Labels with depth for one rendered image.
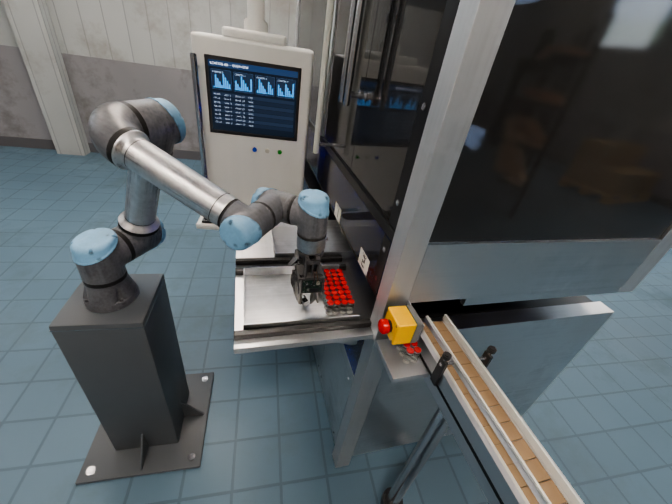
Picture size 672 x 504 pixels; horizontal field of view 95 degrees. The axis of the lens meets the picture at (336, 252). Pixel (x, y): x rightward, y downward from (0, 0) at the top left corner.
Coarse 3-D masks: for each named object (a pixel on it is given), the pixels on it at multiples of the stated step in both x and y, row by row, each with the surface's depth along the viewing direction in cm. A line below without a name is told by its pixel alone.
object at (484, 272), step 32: (384, 224) 84; (448, 256) 79; (480, 256) 82; (512, 256) 85; (544, 256) 89; (576, 256) 93; (608, 256) 97; (640, 256) 101; (416, 288) 83; (448, 288) 87; (480, 288) 90; (512, 288) 94; (544, 288) 98; (576, 288) 103; (608, 288) 108
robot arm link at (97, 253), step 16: (80, 240) 89; (96, 240) 90; (112, 240) 91; (128, 240) 96; (80, 256) 87; (96, 256) 88; (112, 256) 91; (128, 256) 97; (80, 272) 90; (96, 272) 90; (112, 272) 93
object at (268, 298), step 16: (256, 272) 107; (272, 272) 108; (288, 272) 110; (256, 288) 102; (272, 288) 103; (288, 288) 104; (256, 304) 96; (272, 304) 97; (288, 304) 98; (320, 304) 100; (256, 320) 91; (272, 320) 91; (288, 320) 88; (304, 320) 89; (320, 320) 91; (336, 320) 92
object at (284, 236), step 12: (276, 228) 136; (288, 228) 137; (336, 228) 143; (276, 240) 128; (288, 240) 129; (336, 240) 134; (276, 252) 120; (288, 252) 116; (324, 252) 120; (336, 252) 121; (348, 252) 122
